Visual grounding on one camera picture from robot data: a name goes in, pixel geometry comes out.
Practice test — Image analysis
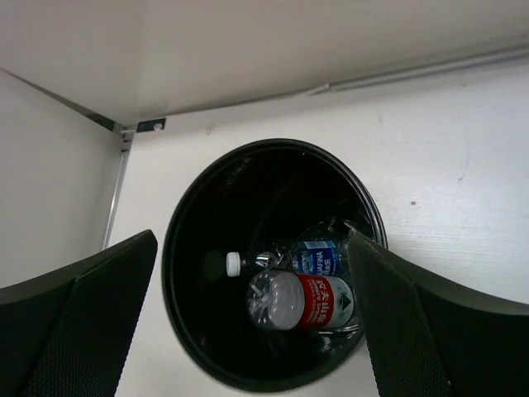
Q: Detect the clear bottle red label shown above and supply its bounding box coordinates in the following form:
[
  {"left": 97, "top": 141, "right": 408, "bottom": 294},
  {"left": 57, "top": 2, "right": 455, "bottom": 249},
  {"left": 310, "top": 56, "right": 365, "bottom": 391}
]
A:
[{"left": 246, "top": 270, "right": 358, "bottom": 331}]

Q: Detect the clear bottle light blue label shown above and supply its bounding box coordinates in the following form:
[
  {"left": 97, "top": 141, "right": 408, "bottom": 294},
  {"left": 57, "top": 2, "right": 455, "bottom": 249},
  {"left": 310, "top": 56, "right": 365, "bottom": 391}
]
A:
[{"left": 226, "top": 217, "right": 355, "bottom": 279}]

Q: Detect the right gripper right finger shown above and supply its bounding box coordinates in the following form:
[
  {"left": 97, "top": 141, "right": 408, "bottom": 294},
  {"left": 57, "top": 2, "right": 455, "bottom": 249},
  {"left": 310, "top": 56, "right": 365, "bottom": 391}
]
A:
[{"left": 348, "top": 232, "right": 528, "bottom": 396}]

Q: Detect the black plastic bin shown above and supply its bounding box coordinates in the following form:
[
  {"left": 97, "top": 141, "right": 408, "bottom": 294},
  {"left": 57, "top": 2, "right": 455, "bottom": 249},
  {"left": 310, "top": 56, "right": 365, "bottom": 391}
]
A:
[{"left": 162, "top": 139, "right": 388, "bottom": 393}]

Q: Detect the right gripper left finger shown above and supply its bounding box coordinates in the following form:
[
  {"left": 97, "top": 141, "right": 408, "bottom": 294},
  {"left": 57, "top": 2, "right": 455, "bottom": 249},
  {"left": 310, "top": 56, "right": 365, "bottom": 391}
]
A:
[{"left": 1, "top": 230, "right": 158, "bottom": 396}]

